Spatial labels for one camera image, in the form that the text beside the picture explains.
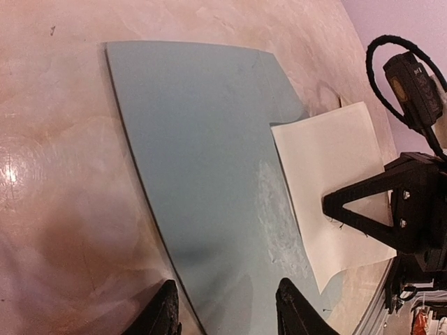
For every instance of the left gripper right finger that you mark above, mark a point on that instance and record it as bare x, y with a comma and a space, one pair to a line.
295, 315

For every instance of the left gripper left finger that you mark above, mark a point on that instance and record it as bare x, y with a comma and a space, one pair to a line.
161, 314

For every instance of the blue envelope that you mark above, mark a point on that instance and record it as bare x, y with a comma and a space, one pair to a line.
198, 118

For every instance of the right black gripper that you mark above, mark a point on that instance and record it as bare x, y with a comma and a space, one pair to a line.
418, 203

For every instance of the yellow paper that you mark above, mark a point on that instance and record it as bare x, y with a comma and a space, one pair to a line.
343, 102

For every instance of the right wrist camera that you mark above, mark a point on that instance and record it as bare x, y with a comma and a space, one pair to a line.
416, 92

